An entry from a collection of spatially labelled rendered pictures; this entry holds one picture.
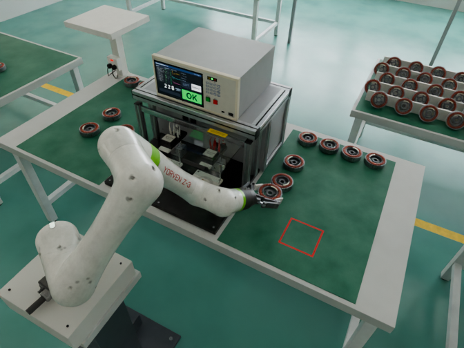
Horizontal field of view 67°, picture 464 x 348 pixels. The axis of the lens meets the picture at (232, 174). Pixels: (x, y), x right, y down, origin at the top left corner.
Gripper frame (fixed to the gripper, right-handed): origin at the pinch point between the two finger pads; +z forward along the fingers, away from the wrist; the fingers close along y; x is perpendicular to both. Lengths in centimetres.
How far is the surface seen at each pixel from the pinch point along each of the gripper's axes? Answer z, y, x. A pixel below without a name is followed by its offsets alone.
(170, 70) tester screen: -26, -58, 31
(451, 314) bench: 81, 92, -28
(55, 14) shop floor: 148, -518, -19
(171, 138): -13, -56, -1
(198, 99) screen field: -17, -44, 24
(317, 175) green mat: 37.5, 3.4, 9.2
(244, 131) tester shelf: -10.4, -19.1, 21.3
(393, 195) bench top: 52, 38, 18
